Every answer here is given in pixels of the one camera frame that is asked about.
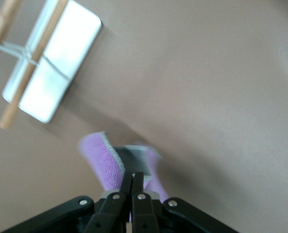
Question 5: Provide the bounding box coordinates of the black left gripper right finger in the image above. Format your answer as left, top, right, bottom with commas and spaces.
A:
131, 171, 235, 233

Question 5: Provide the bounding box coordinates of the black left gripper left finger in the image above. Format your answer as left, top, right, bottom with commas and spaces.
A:
2, 170, 134, 233

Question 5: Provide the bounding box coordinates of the purple microfibre towel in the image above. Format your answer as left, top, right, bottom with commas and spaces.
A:
77, 130, 170, 203

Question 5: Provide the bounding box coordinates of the white towel rack base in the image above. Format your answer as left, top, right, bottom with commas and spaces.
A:
1, 0, 103, 124

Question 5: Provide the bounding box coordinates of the white wire rack support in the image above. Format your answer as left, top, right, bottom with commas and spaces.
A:
0, 38, 72, 81

